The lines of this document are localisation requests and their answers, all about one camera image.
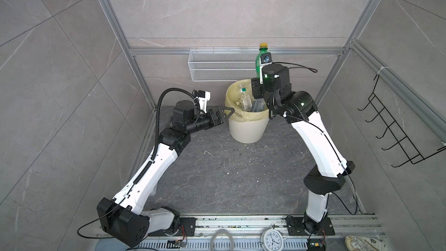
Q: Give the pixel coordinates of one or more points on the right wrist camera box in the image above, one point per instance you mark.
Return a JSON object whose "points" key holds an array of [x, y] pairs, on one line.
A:
{"points": [[263, 59]]}

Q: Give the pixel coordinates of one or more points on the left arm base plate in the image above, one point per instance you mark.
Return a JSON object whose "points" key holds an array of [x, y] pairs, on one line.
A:
{"points": [[179, 226]]}

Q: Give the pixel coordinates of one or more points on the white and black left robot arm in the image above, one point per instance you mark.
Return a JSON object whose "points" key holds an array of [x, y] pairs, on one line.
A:
{"points": [[122, 216]]}

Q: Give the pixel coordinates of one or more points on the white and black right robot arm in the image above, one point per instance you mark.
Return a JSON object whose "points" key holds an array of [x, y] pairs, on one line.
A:
{"points": [[301, 112]]}

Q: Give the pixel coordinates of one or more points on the white wire mesh basket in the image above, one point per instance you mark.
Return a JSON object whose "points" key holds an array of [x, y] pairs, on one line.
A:
{"points": [[222, 65]]}

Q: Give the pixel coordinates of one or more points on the white analog clock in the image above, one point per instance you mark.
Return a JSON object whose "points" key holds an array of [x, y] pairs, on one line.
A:
{"points": [[272, 240]]}

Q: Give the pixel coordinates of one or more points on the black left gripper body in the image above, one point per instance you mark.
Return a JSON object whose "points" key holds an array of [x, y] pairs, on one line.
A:
{"points": [[201, 121]]}

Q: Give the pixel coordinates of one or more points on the white bin with yellow bag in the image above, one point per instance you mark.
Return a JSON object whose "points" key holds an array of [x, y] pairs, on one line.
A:
{"points": [[245, 126]]}

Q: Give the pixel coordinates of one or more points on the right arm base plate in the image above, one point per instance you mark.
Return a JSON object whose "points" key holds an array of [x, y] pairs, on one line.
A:
{"points": [[301, 226]]}

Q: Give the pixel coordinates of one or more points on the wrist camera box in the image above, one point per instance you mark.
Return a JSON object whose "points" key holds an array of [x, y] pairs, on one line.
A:
{"points": [[263, 59], [202, 98]]}

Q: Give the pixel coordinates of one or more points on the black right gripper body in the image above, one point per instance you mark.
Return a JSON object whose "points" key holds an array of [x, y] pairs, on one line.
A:
{"points": [[258, 90]]}

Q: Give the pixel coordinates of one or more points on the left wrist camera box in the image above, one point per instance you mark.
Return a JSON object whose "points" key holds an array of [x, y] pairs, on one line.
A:
{"points": [[202, 98]]}

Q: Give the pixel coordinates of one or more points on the black wire hook rack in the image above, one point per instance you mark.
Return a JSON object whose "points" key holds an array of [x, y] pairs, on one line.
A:
{"points": [[412, 155]]}

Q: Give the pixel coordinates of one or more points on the clear tube loop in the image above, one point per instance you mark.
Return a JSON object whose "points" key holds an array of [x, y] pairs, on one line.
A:
{"points": [[222, 239]]}

